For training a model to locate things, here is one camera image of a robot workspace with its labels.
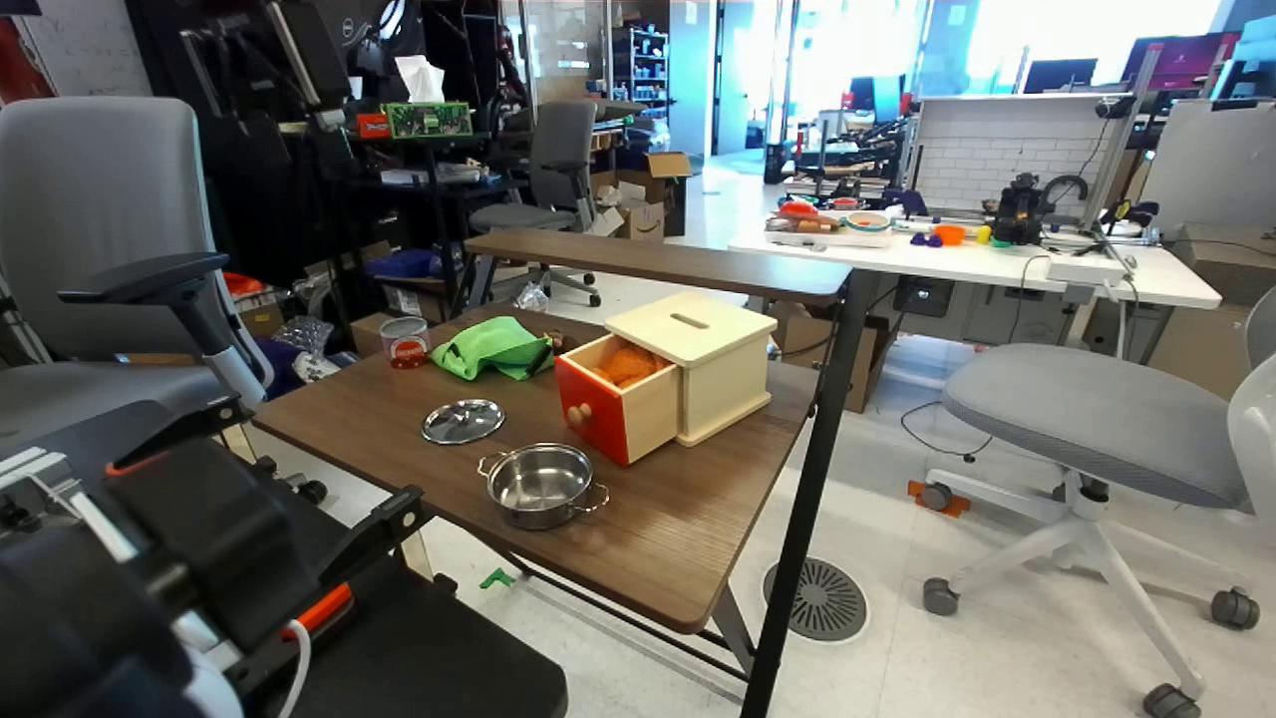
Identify white pegboard panel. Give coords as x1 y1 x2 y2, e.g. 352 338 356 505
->
907 92 1135 215

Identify red fronted wooden drawer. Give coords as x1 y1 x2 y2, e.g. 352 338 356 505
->
549 332 686 473

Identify grey office chair white base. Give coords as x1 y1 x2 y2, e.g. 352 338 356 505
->
917 283 1276 718

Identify cream wooden slotted box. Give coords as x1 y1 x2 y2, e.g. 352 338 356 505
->
604 293 782 450

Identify purple screen monitor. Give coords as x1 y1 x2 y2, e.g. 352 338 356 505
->
1121 34 1239 99

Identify green box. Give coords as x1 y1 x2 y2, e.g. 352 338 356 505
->
378 99 477 143

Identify orange toy blocks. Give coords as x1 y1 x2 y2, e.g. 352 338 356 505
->
774 196 843 240

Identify black metal table frame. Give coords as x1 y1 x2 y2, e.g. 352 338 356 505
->
503 271 872 718

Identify round floor drain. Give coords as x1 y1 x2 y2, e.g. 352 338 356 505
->
761 556 871 646

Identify black desktop device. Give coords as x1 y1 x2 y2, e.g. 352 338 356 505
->
989 171 1053 248

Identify small steel pot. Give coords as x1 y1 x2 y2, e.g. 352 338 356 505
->
473 439 617 536

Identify black clamp orange handle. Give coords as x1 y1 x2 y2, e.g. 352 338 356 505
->
194 487 434 651
96 449 243 501

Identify green cloth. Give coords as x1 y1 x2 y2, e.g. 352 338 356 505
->
427 312 557 389

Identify white work table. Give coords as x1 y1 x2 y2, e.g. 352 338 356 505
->
669 215 1223 317

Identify steel pot lid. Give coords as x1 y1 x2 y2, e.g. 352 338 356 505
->
418 397 512 450

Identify cardboard box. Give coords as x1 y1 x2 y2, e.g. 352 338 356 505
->
642 150 693 184

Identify grey office chair black armrest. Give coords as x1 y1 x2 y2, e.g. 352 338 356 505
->
0 92 275 462

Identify dark grey office chair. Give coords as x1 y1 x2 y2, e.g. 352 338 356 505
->
467 95 606 312

